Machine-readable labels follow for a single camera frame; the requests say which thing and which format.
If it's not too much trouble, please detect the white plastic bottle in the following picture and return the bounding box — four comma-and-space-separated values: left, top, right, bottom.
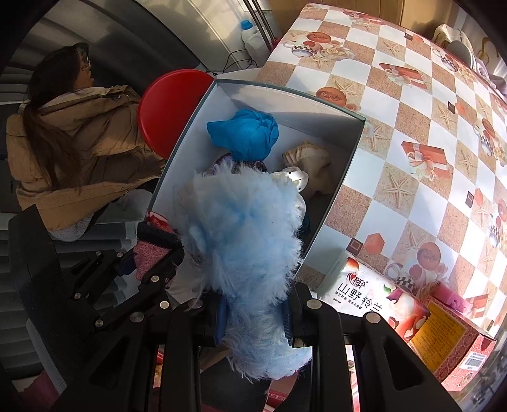
240, 20, 265, 61

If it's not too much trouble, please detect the beige and grey cloth bundle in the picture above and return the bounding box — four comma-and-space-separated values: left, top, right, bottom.
432, 24, 507, 93

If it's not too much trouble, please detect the red round stool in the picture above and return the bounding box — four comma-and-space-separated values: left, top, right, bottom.
138, 69, 215, 160

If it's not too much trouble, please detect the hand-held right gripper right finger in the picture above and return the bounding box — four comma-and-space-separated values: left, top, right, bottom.
282, 283, 462, 412

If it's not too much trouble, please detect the dark sock with pink band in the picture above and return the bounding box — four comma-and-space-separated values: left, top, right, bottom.
135, 212, 180, 280

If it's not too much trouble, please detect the beige sock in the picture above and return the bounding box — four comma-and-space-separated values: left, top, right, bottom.
282, 139, 334, 197

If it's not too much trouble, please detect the fluffy light blue sock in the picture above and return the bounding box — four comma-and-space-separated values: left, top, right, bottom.
174, 158, 314, 380

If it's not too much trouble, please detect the floral tissue pack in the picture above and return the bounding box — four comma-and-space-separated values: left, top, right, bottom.
311, 255, 431, 342

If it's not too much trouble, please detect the red patterned box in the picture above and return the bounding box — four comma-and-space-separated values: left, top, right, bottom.
408, 283, 498, 394

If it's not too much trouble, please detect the brown cardboard sheet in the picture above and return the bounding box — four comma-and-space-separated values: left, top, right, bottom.
269, 0, 461, 40

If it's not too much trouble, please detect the grey cardboard box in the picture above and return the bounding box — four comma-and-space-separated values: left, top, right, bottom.
146, 77, 367, 286

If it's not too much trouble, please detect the black cable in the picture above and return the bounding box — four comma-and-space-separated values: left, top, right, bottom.
214, 49, 259, 77

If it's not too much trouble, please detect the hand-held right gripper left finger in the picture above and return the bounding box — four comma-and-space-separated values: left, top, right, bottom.
51, 293, 231, 412

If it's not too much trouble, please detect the checkered tablecloth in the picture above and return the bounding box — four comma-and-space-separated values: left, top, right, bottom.
255, 2, 507, 338

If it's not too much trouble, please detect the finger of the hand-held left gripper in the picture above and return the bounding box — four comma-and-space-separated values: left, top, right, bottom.
93, 248, 187, 331
65, 243, 137, 294

